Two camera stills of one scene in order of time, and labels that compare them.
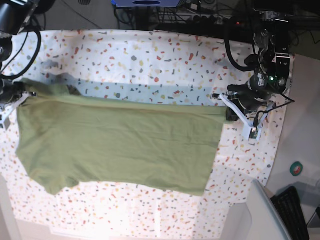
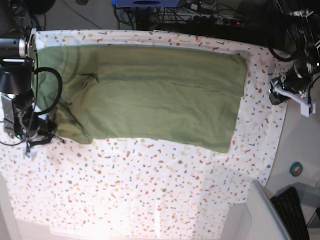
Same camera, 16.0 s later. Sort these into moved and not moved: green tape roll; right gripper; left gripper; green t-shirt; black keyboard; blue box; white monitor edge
Moved: left gripper; right gripper; green t-shirt
Not moved: black keyboard; blue box; white monitor edge; green tape roll
